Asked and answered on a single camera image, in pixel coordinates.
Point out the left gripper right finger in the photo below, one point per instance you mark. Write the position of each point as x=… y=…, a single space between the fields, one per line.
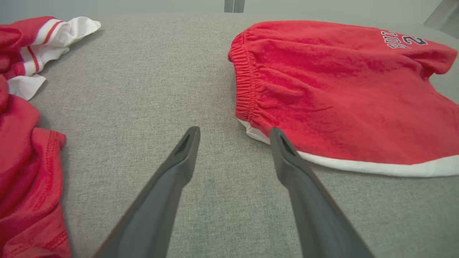
x=315 y=215

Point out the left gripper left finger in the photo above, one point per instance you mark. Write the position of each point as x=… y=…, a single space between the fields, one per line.
x=157 y=208

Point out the red shirt with white sleeves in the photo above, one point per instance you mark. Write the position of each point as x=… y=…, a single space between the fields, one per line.
x=21 y=161

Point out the red shorts with white trim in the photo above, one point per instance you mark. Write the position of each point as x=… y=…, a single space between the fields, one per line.
x=340 y=100

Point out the grey fabric sofa seat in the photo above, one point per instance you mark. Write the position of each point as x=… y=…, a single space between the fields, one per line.
x=143 y=89

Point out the grey partition post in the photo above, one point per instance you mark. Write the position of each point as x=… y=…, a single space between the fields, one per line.
x=239 y=5

